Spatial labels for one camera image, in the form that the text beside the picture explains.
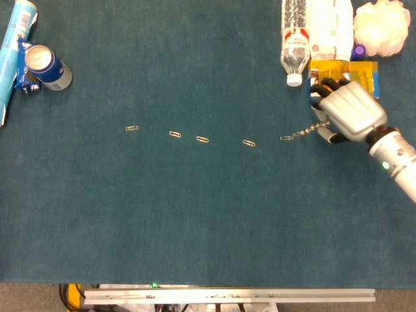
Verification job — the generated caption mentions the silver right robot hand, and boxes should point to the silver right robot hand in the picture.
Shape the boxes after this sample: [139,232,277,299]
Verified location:
[308,77,388,146]

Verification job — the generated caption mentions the metal bead chain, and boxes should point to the metal bead chain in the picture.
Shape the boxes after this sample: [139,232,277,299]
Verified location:
[297,120,332,137]

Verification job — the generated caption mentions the yellow and blue carton box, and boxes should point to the yellow and blue carton box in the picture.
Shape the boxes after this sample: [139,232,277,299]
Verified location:
[307,60,380,105]

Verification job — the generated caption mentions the white tissue pack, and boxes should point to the white tissue pack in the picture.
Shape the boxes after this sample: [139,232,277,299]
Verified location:
[307,0,354,62]

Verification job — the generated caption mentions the white mesh bath sponge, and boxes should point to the white mesh bath sponge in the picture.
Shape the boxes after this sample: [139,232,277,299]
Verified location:
[352,0,411,59]

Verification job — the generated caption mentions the clear plastic water bottle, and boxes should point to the clear plastic water bottle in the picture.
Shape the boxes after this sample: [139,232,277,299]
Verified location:
[280,0,311,87]

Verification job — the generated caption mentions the blue soda can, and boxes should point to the blue soda can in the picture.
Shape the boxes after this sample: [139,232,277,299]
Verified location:
[25,44,73,91]

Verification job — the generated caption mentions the yellow object under table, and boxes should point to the yellow object under table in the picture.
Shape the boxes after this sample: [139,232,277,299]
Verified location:
[67,283,82,306]

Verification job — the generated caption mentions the blue cookie packet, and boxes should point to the blue cookie packet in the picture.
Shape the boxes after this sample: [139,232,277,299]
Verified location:
[15,37,42,95]

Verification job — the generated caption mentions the light blue chips tube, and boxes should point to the light blue chips tube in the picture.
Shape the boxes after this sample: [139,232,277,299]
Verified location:
[0,0,39,127]

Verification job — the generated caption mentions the aluminium profile rail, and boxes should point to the aluminium profile rail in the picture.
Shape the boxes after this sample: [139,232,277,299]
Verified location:
[83,287,376,306]

